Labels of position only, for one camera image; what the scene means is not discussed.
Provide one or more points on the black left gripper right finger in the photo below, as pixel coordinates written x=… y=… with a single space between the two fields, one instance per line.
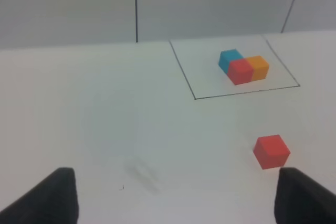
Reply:
x=300 y=199

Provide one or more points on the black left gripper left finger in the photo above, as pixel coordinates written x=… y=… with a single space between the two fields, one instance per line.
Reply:
x=53 y=200

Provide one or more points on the orange template cube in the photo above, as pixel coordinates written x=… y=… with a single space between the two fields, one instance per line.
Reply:
x=260 y=67

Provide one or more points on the red template cube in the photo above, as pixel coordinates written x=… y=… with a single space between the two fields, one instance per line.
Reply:
x=240 y=71

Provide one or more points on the blue template cube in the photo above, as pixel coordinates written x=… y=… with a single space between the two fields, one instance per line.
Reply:
x=226 y=57

